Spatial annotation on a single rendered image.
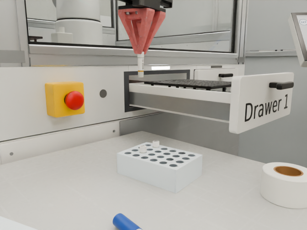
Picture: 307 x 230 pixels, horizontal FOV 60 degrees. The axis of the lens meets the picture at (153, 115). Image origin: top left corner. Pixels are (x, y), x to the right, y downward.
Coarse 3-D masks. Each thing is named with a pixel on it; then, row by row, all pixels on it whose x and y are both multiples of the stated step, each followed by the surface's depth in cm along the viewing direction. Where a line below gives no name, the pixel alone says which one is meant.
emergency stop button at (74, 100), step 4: (72, 92) 55; (76, 92) 55; (68, 96) 54; (72, 96) 55; (76, 96) 55; (80, 96) 56; (68, 100) 54; (72, 100) 55; (76, 100) 55; (80, 100) 56; (68, 104) 54; (72, 104) 55; (76, 104) 55; (80, 104) 56; (72, 108) 55; (76, 108) 56
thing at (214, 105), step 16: (144, 96) 70; (160, 96) 66; (176, 96) 63; (192, 96) 59; (208, 96) 56; (224, 96) 54; (176, 112) 63; (192, 112) 60; (208, 112) 57; (224, 112) 54
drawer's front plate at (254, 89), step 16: (240, 80) 49; (256, 80) 54; (272, 80) 59; (288, 80) 66; (240, 96) 50; (256, 96) 55; (272, 96) 61; (288, 96) 68; (240, 112) 51; (256, 112) 56; (272, 112) 62; (288, 112) 70; (240, 128) 52
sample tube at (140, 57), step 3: (138, 54) 48; (141, 54) 48; (138, 57) 48; (141, 57) 48; (138, 60) 48; (141, 60) 48; (138, 63) 48; (141, 63) 48; (138, 66) 48; (141, 66) 48; (138, 69) 48; (141, 69) 48; (138, 72) 49; (141, 72) 48; (138, 75) 49; (141, 75) 49
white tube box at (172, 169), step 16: (144, 144) 52; (128, 160) 45; (144, 160) 43; (160, 160) 43; (176, 160) 43; (192, 160) 43; (128, 176) 46; (144, 176) 43; (160, 176) 41; (176, 176) 39; (192, 176) 44; (176, 192) 40
